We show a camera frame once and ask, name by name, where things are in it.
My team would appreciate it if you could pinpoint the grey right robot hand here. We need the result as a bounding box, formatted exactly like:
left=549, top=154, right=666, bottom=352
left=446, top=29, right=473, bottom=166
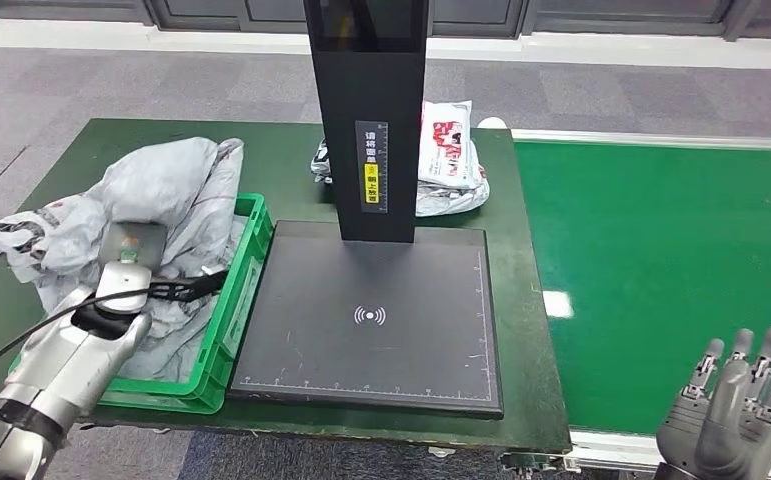
left=654, top=325, right=771, bottom=480

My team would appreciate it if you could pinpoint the black inbound scanning machine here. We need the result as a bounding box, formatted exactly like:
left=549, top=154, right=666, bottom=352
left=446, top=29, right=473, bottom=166
left=227, top=0, right=504, bottom=420

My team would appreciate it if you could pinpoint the black yellow label sticker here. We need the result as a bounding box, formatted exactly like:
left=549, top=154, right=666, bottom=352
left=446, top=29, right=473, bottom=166
left=355, top=120, right=390, bottom=215

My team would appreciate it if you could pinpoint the white parcel with dark print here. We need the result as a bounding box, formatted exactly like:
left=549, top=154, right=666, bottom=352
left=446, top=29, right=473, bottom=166
left=310, top=137, right=333, bottom=185

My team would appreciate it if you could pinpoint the crumpled grey parcel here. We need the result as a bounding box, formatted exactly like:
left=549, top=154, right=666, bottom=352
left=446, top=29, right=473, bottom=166
left=415, top=177, right=491, bottom=218

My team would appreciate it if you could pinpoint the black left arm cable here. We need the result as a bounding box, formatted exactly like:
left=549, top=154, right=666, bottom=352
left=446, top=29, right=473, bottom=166
left=0, top=286, right=151, bottom=392

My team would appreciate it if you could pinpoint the white parcel with red print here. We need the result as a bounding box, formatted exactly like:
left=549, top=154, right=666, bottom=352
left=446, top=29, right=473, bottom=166
left=418, top=100, right=486, bottom=191

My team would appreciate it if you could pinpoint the green plastic crate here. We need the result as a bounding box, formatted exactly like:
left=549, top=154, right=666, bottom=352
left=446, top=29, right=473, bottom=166
left=8, top=193, right=274, bottom=416

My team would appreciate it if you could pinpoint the green conveyor belt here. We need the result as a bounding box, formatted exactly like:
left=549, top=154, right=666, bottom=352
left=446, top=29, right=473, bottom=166
left=514, top=140, right=771, bottom=448

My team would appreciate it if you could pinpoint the pale conveyor frame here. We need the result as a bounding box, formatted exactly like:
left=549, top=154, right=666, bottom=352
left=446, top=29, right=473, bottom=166
left=500, top=129, right=771, bottom=478

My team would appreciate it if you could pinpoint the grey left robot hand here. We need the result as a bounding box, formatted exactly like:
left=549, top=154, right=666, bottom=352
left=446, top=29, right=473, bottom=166
left=96, top=220, right=169, bottom=272

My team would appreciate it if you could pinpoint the metal clamp bracket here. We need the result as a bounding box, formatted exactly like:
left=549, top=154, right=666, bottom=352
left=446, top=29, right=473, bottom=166
left=498, top=452, right=582, bottom=477

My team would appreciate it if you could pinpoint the grey parcel with black print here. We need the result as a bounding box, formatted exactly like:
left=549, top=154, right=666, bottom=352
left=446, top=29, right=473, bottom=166
left=0, top=195, right=108, bottom=313

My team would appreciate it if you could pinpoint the plain grey plastic parcel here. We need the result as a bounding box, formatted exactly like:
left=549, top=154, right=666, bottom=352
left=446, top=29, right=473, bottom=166
left=116, top=218, right=247, bottom=384

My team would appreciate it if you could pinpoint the grey parcel with red print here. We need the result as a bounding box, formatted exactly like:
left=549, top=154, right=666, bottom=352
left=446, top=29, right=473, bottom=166
left=86, top=137, right=245, bottom=280

